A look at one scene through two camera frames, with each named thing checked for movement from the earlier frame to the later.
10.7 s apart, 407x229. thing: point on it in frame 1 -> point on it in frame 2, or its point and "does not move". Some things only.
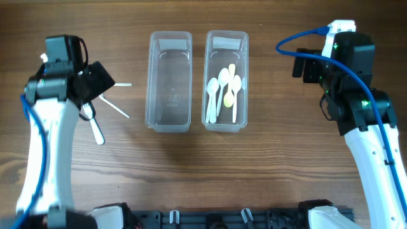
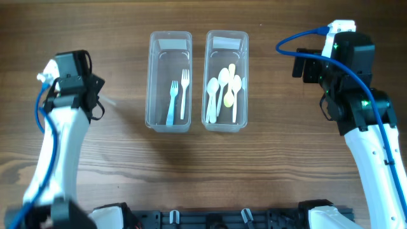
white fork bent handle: [106, 100] -> [185, 81]
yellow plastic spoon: [229, 98] does not move
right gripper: [309, 76] does not move
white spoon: [236, 85] does not move
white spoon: [208, 114] does not move
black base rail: [226, 218] does not move
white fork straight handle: [122, 84] -> [107, 100]
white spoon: [223, 80] does not move
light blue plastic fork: [98, 137] -> [173, 92]
